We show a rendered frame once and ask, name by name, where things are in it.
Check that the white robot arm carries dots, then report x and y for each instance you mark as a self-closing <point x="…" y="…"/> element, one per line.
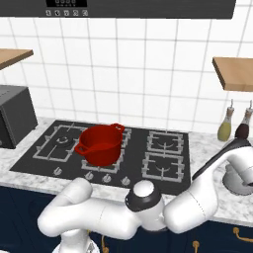
<point x="108" y="219"/>

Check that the black gas hob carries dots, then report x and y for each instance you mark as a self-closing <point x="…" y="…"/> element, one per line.
<point x="135" y="154"/>

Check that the silver hob knob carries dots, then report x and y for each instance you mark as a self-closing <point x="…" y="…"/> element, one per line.
<point x="57" y="171"/>
<point x="125" y="180"/>
<point x="89" y="175"/>
<point x="106" y="178"/>

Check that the yellow-green oil bottle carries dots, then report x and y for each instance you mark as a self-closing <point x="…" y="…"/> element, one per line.
<point x="225" y="128"/>

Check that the dark grey toaster oven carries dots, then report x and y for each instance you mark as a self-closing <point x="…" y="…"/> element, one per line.
<point x="16" y="115"/>

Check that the dark brown vinegar bottle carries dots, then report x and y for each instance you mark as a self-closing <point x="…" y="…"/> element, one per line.
<point x="243" y="128"/>

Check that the dark grey range hood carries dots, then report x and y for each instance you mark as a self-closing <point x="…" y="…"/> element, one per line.
<point x="148" y="8"/>

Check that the navy cupboard door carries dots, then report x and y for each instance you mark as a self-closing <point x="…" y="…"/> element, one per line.
<point x="164" y="243"/>
<point x="19" y="220"/>

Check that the navy drawer front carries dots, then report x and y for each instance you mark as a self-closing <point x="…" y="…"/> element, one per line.
<point x="220" y="238"/>

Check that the wooden wall shelf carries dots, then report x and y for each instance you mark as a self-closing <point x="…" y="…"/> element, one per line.
<point x="11" y="56"/>
<point x="235" y="72"/>

